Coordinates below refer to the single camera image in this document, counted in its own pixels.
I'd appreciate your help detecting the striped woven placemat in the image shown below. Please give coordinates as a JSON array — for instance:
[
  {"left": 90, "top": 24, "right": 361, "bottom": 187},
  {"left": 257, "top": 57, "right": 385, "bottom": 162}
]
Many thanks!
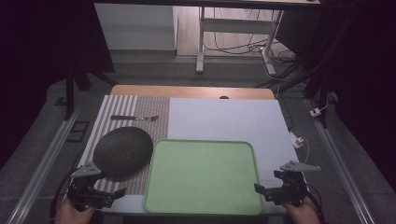
[{"left": 78, "top": 94, "right": 171, "bottom": 196}]

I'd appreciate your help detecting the fork with wooden handle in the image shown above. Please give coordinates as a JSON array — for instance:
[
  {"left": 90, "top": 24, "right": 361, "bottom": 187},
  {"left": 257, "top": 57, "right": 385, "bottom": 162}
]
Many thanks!
[{"left": 110, "top": 114, "right": 160, "bottom": 122}]

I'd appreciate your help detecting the bundle of black floor cables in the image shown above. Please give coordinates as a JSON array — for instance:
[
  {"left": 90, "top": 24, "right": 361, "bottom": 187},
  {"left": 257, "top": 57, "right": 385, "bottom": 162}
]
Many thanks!
[{"left": 204, "top": 7, "right": 297, "bottom": 82}]

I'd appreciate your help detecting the green plastic tray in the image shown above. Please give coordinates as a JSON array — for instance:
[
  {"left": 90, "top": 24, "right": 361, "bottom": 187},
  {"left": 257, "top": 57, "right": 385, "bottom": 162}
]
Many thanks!
[{"left": 143, "top": 138, "right": 265, "bottom": 217}]

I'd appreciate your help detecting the white plug with cable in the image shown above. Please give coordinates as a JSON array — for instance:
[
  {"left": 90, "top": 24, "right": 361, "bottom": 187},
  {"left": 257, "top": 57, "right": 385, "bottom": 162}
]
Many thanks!
[{"left": 289, "top": 131, "right": 311, "bottom": 165}]

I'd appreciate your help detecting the person's right hand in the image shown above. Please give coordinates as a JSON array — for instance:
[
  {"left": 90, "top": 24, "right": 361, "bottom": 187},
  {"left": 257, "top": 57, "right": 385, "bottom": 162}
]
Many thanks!
[{"left": 281, "top": 196, "right": 321, "bottom": 224}]

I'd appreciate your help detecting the light blue table mat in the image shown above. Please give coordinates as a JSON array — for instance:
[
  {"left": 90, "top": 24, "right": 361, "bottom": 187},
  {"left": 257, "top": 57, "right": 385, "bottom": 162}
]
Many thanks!
[{"left": 101, "top": 97, "right": 301, "bottom": 217}]

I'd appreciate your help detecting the aluminium rail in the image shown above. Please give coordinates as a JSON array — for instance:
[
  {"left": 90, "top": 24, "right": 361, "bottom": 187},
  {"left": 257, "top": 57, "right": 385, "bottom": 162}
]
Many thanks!
[
  {"left": 6, "top": 106, "right": 82, "bottom": 224},
  {"left": 306, "top": 99, "right": 378, "bottom": 224}
]

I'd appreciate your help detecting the white desk frame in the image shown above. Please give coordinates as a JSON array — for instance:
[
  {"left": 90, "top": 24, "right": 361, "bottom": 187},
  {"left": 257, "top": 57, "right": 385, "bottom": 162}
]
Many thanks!
[{"left": 195, "top": 6, "right": 285, "bottom": 76}]

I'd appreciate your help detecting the person's left hand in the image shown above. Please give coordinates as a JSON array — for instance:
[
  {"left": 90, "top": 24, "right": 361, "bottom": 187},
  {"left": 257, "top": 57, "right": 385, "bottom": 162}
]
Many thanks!
[{"left": 54, "top": 197, "right": 96, "bottom": 224}]

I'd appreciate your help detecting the white cabinet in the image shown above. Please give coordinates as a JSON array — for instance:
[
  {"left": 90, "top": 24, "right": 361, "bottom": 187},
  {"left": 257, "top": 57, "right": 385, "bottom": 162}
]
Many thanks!
[{"left": 93, "top": 3, "right": 178, "bottom": 51}]

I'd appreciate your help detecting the dark round plate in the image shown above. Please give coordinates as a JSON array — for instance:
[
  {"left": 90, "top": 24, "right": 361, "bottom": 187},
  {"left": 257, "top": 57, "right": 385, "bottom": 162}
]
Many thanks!
[{"left": 92, "top": 126, "right": 154, "bottom": 183}]

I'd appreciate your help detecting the black metal stand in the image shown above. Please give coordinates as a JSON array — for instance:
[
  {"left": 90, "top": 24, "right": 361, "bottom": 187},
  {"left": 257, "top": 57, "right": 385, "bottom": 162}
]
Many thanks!
[
  {"left": 64, "top": 46, "right": 119, "bottom": 121},
  {"left": 255, "top": 0, "right": 339, "bottom": 129}
]

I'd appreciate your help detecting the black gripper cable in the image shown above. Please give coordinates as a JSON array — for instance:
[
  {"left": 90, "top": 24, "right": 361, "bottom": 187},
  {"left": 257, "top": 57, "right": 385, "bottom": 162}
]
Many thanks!
[
  {"left": 49, "top": 169, "right": 79, "bottom": 224},
  {"left": 306, "top": 183, "right": 325, "bottom": 220}
]

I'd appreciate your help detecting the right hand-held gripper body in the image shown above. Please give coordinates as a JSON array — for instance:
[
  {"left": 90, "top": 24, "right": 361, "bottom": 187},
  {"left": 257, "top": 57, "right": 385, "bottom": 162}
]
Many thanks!
[{"left": 266, "top": 160, "right": 322, "bottom": 207}]

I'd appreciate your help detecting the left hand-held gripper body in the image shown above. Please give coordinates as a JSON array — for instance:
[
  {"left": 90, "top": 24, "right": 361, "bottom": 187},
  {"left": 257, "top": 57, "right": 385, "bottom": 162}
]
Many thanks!
[{"left": 66, "top": 161, "right": 115, "bottom": 213}]

